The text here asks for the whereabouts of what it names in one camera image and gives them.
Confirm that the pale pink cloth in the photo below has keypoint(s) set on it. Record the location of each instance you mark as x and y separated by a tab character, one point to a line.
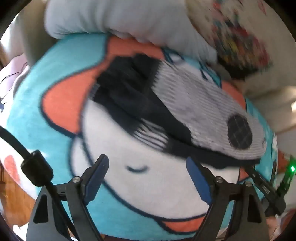
13	69

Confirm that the cream floral printed pillow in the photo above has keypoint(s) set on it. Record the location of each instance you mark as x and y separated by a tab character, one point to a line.
235	39

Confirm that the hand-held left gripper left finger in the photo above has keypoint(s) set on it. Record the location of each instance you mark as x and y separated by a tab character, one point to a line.
97	179

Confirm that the light grey pillow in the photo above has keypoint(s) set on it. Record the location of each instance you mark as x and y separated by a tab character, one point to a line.
120	18

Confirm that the teal cartoon printed blanket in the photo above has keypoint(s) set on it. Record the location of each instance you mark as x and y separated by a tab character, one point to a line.
57	139

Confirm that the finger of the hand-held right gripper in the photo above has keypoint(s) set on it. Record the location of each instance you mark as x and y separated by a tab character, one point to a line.
261	183

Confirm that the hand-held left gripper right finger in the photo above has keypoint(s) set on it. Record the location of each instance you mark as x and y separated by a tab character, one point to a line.
199	182

